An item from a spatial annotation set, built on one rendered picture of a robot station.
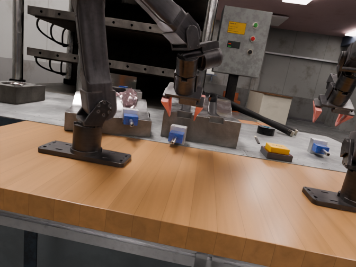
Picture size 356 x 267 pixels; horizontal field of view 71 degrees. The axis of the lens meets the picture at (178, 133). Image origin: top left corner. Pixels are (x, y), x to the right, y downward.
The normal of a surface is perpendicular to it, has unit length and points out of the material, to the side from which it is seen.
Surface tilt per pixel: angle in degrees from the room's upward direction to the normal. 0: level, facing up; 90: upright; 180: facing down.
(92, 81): 76
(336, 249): 0
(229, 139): 90
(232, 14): 90
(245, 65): 90
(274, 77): 90
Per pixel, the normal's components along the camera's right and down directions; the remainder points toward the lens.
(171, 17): 0.34, 0.20
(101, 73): 0.57, 0.09
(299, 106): -0.12, 0.21
